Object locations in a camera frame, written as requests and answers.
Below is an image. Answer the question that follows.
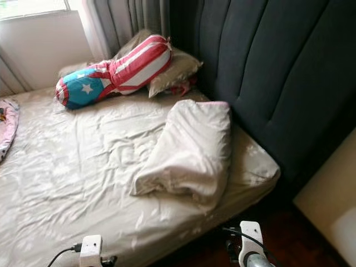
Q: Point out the beige pillow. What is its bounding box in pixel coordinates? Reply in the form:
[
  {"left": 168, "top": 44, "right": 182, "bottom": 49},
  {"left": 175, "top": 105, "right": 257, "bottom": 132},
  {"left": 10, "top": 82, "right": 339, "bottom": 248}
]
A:
[
  {"left": 57, "top": 61, "right": 98, "bottom": 78},
  {"left": 114, "top": 29, "right": 204, "bottom": 99}
]

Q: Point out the pink cartoon blanket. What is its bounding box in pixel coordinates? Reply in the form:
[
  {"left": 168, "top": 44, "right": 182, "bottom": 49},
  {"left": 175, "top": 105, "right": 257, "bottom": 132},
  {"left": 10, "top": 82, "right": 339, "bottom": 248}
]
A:
[{"left": 0, "top": 98, "right": 20, "bottom": 162}]

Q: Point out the bright window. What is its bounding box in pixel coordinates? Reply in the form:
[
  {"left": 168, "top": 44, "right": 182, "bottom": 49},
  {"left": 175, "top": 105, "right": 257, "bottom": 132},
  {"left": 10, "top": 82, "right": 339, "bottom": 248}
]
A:
[{"left": 0, "top": 0, "right": 84, "bottom": 20}]

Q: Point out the dark upholstered headboard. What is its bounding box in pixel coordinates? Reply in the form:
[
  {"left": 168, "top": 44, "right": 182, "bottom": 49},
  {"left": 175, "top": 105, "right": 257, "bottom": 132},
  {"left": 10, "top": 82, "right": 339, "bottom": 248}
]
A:
[{"left": 170, "top": 0, "right": 356, "bottom": 195}]

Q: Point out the cream bedside cabinet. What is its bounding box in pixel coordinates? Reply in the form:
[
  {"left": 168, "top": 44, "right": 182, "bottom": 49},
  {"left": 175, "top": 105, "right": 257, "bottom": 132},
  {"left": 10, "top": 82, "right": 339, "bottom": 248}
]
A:
[{"left": 294, "top": 128, "right": 356, "bottom": 267}]

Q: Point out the striped star bolster pillow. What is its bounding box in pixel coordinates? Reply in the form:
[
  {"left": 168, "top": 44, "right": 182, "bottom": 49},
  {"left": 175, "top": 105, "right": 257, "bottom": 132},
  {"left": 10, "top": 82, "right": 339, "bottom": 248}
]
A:
[{"left": 56, "top": 34, "right": 173, "bottom": 110}]

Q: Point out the red patterned cloth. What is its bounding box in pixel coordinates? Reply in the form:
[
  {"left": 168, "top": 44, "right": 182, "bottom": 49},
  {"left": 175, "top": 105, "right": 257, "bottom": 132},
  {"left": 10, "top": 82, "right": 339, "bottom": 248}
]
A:
[{"left": 170, "top": 78, "right": 196, "bottom": 96}]

